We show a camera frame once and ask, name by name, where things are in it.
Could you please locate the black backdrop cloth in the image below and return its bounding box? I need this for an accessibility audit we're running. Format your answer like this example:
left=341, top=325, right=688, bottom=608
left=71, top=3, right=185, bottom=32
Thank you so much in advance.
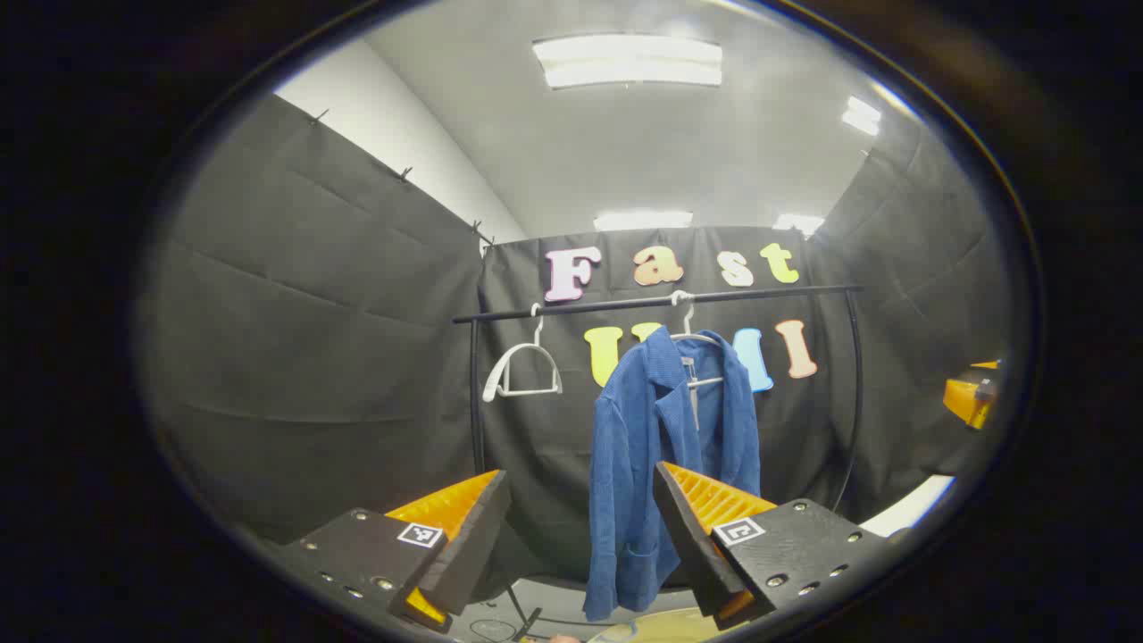
left=138, top=94, right=1010, bottom=604

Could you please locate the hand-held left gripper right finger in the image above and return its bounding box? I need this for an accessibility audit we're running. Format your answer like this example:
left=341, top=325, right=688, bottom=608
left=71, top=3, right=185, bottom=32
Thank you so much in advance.
left=652, top=461, right=894, bottom=630

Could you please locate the white clothes hanger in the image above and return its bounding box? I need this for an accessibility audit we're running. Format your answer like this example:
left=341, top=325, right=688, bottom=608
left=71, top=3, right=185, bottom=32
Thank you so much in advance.
left=670, top=290, right=726, bottom=389
left=482, top=304, right=564, bottom=403

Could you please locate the large ceiling light panel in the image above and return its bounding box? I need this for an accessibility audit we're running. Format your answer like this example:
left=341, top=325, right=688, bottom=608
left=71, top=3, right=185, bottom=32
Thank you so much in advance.
left=532, top=34, right=724, bottom=90

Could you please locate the blue jacket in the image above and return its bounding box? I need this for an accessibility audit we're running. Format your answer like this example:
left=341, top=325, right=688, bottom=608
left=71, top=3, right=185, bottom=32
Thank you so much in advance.
left=583, top=326, right=763, bottom=623

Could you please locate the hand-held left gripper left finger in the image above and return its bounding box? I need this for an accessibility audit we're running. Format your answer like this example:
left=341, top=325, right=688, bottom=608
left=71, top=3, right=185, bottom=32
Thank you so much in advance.
left=286, top=469, right=513, bottom=635

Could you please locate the black clothes rack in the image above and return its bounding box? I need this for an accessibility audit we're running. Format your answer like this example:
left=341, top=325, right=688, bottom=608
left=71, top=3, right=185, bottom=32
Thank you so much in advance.
left=453, top=284, right=865, bottom=642

